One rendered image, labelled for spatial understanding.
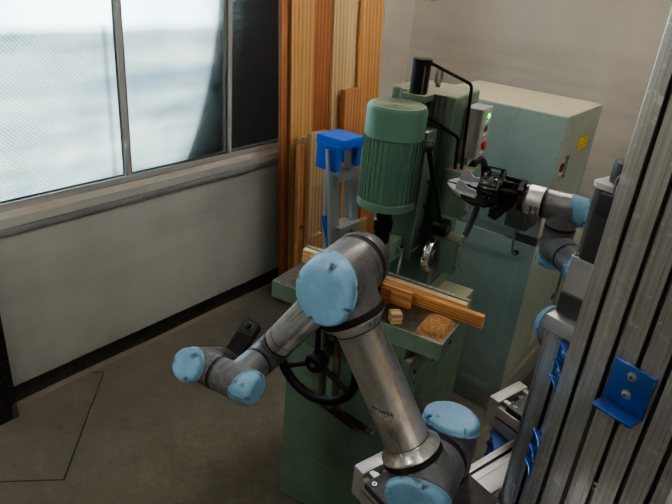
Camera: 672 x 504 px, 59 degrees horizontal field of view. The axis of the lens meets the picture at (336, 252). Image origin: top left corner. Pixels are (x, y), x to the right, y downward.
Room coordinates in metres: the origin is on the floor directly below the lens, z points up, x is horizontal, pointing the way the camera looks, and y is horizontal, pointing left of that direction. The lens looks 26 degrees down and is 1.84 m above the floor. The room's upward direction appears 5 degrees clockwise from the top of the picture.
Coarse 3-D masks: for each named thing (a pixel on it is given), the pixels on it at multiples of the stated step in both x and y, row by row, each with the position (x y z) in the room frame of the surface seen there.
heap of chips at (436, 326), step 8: (424, 320) 1.52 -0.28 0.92; (432, 320) 1.51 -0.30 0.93; (440, 320) 1.51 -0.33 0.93; (448, 320) 1.53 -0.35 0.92; (416, 328) 1.50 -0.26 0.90; (424, 328) 1.48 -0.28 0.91; (432, 328) 1.48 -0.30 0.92; (440, 328) 1.48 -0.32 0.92; (448, 328) 1.51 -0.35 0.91; (432, 336) 1.46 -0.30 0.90; (440, 336) 1.46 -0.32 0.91
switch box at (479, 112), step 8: (472, 104) 1.95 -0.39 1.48; (480, 104) 1.96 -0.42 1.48; (472, 112) 1.89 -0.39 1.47; (480, 112) 1.88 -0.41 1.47; (488, 112) 1.91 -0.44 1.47; (464, 120) 1.90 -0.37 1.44; (472, 120) 1.89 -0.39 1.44; (480, 120) 1.88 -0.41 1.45; (488, 120) 1.93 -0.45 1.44; (464, 128) 1.90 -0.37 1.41; (472, 128) 1.89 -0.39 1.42; (480, 128) 1.88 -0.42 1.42; (488, 128) 1.95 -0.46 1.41; (472, 136) 1.88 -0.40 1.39; (480, 136) 1.88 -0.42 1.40; (472, 144) 1.88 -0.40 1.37; (480, 144) 1.90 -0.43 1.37; (472, 152) 1.88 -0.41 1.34
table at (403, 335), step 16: (288, 272) 1.78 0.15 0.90; (272, 288) 1.71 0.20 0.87; (288, 288) 1.68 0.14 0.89; (384, 304) 1.63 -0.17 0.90; (384, 320) 1.53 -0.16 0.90; (416, 320) 1.55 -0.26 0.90; (400, 336) 1.49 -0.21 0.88; (416, 336) 1.47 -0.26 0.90; (448, 336) 1.48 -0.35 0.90; (416, 352) 1.46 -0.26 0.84; (432, 352) 1.44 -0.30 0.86
